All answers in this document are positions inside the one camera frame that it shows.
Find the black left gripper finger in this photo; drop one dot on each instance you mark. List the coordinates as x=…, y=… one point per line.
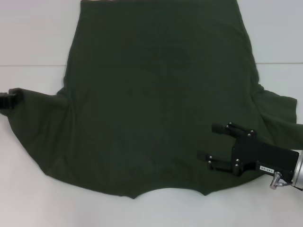
x=7, y=101

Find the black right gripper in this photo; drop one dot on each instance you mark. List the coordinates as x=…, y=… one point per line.
x=260, y=153

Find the dark green shirt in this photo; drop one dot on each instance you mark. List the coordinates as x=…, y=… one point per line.
x=156, y=101

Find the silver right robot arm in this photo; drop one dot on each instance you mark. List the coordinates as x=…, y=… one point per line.
x=299, y=170

